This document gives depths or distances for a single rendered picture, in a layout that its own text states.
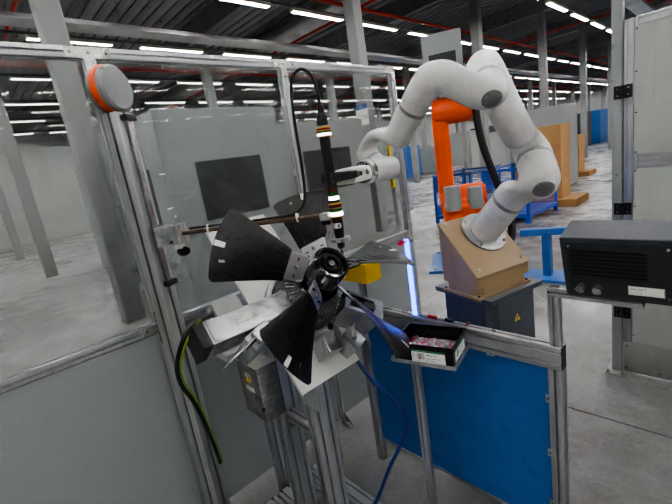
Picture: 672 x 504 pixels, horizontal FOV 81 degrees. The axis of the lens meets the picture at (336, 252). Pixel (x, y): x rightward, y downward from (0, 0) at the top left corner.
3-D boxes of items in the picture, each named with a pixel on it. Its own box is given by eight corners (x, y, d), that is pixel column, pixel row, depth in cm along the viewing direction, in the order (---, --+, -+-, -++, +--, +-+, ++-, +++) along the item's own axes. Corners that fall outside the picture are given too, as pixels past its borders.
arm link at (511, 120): (527, 194, 138) (519, 164, 148) (564, 178, 132) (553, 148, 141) (459, 85, 111) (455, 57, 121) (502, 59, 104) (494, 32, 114)
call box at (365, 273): (342, 283, 186) (339, 261, 184) (357, 277, 192) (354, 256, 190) (367, 287, 174) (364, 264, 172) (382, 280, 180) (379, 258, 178)
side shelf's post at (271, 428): (280, 495, 193) (245, 338, 175) (286, 490, 195) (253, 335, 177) (284, 499, 190) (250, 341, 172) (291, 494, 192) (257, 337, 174)
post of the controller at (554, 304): (549, 345, 125) (547, 286, 121) (552, 342, 127) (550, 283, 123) (559, 348, 123) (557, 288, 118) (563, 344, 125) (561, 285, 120)
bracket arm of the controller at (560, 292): (547, 296, 121) (546, 287, 121) (550, 293, 123) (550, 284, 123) (643, 309, 104) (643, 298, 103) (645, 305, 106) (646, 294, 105)
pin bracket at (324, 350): (311, 346, 135) (322, 335, 129) (324, 342, 138) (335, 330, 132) (319, 362, 133) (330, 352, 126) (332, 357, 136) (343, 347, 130)
